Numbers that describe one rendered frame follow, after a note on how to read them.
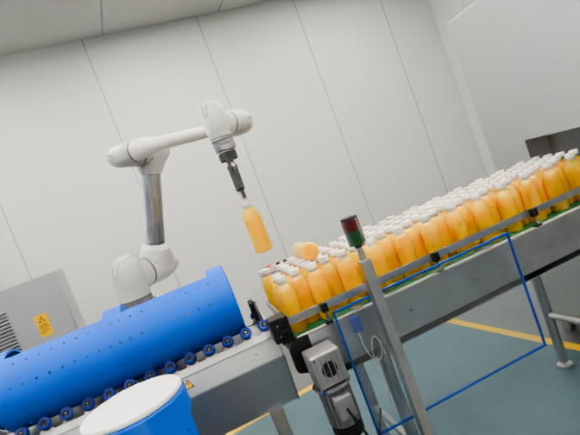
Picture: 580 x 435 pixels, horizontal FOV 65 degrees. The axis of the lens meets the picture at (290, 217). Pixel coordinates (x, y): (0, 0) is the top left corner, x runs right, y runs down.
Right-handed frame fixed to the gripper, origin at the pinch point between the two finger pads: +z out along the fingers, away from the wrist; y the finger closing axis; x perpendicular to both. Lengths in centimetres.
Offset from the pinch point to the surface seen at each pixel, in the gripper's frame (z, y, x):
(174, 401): 44, 63, -44
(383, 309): 53, 38, 27
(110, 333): 29, 15, -63
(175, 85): -133, -284, 12
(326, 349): 59, 34, 4
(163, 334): 36, 16, -46
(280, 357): 62, 15, -10
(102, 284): 27, -264, -117
